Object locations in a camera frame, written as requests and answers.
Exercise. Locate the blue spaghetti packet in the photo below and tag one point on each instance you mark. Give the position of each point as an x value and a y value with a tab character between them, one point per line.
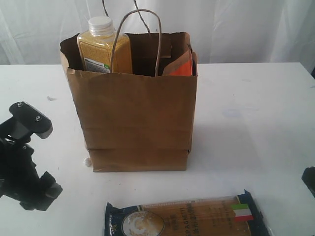
223	216

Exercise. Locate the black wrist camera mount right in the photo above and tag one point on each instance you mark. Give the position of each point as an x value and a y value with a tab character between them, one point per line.
308	177

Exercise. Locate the white paper ball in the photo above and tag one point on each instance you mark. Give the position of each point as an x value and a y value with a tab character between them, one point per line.
87	162

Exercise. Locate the brown kraft pouch orange label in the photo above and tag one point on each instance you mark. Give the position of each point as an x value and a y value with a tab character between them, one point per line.
182	66

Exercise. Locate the brown paper bag with handles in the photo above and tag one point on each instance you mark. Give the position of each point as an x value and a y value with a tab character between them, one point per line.
141	121

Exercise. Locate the yellow grain container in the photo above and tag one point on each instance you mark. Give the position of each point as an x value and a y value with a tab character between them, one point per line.
101	50

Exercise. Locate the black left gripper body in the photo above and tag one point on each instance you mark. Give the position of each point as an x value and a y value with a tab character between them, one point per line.
19	179

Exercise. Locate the small paper scrap on table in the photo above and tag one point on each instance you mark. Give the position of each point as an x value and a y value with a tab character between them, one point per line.
51	98

